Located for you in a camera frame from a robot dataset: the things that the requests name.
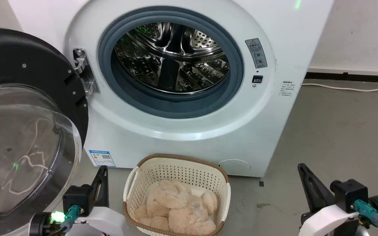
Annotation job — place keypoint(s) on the blue energy label sticker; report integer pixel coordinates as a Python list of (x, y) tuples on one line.
[(102, 158)]

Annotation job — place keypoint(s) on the cream laundry basket brown rim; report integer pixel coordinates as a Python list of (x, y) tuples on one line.
[(176, 170)]

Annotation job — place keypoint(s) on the black door latch slot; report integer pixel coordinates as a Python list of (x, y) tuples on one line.
[(257, 79)]

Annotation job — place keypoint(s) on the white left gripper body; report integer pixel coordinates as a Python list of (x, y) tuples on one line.
[(105, 221)]

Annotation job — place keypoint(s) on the beige fluffy plush cloth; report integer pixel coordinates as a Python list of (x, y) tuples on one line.
[(176, 206)]

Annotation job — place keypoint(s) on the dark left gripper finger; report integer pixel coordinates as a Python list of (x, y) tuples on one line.
[(103, 186), (94, 196)]

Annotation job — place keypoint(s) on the grey rubber door gasket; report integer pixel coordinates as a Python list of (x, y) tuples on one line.
[(123, 88)]

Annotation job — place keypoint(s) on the white front-load washing machine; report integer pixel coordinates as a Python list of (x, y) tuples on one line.
[(176, 137)]

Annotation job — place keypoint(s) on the stainless steel washer drum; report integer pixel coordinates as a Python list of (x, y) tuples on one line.
[(172, 55)]

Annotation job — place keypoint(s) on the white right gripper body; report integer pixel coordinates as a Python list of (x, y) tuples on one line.
[(330, 219)]

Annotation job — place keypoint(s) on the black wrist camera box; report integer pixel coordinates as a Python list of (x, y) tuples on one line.
[(349, 193), (76, 198)]

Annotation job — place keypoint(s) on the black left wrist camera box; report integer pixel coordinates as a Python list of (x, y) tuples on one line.
[(76, 198)]

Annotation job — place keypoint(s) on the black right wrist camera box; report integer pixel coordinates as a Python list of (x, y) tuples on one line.
[(349, 193)]

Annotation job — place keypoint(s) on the round white filter cover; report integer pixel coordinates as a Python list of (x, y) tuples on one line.
[(235, 165)]

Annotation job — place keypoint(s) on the grey warning sticker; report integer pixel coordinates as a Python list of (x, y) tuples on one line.
[(256, 53)]

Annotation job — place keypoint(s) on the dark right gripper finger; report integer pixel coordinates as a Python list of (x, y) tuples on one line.
[(315, 190)]

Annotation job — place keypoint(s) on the metal door hinge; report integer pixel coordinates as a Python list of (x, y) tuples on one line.
[(85, 72)]

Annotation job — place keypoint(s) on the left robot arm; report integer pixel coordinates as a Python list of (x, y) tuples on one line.
[(41, 224)]

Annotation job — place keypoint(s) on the black washer door with glass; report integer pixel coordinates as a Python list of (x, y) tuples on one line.
[(28, 59)]

